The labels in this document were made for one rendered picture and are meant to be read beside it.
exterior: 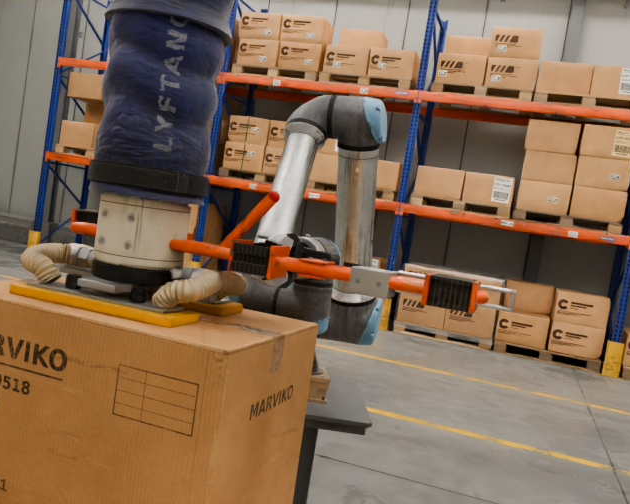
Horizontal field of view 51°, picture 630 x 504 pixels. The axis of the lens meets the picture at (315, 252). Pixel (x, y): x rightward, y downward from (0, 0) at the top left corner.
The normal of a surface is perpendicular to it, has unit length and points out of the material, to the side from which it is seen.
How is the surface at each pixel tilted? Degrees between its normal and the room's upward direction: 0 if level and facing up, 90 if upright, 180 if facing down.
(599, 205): 90
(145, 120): 73
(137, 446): 90
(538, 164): 89
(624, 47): 90
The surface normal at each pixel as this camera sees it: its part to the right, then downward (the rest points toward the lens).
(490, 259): -0.30, 0.00
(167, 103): 0.29, 0.35
